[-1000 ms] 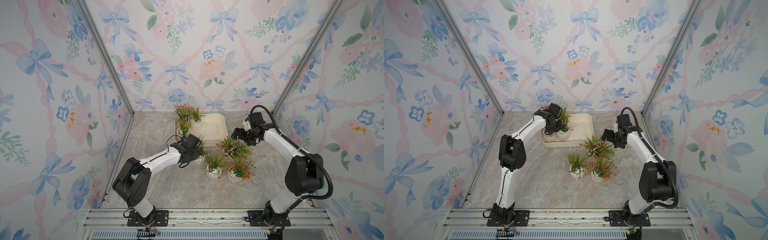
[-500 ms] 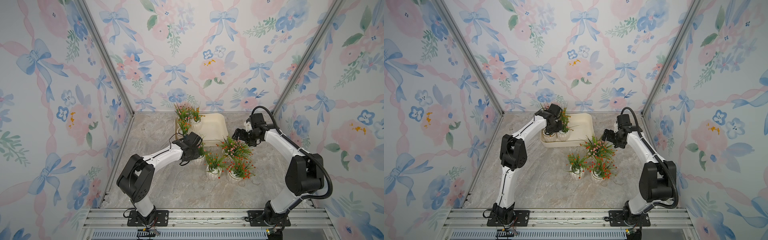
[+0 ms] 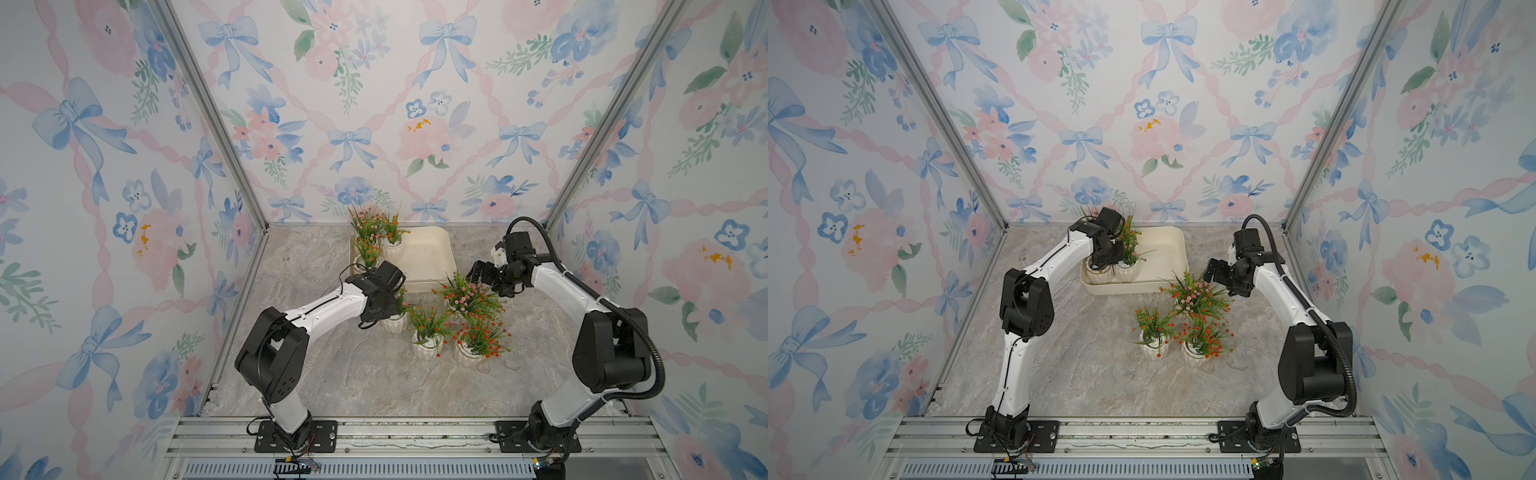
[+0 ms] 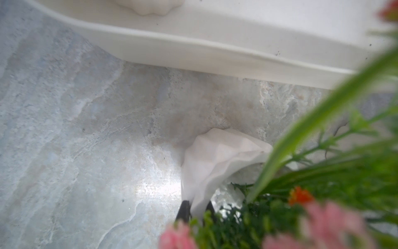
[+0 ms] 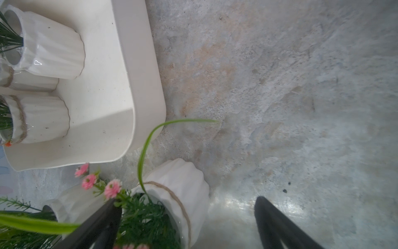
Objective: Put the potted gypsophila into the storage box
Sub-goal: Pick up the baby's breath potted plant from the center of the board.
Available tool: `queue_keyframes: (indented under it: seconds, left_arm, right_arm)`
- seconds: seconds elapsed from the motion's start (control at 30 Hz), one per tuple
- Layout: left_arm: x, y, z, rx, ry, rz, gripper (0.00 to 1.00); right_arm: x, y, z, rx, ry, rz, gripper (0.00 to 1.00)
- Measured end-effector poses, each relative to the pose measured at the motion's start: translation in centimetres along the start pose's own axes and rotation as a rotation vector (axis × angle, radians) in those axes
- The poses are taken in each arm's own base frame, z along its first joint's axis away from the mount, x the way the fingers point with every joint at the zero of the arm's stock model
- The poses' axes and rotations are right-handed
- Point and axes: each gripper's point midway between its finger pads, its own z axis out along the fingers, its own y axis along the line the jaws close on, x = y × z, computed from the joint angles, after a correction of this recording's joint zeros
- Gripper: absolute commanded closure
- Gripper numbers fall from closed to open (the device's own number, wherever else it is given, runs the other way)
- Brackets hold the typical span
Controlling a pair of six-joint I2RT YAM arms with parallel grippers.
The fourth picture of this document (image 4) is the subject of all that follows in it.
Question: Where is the orange gypsophila pot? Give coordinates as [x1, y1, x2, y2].
[116, 0, 185, 16]

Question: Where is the cream plastic storage box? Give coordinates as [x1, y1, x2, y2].
[30, 1, 394, 89]

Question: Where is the pink gypsophila pot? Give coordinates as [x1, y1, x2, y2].
[158, 47, 398, 249]

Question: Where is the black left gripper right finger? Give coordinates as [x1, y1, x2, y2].
[205, 201, 216, 220]

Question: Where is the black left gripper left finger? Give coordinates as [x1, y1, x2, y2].
[175, 200, 191, 224]

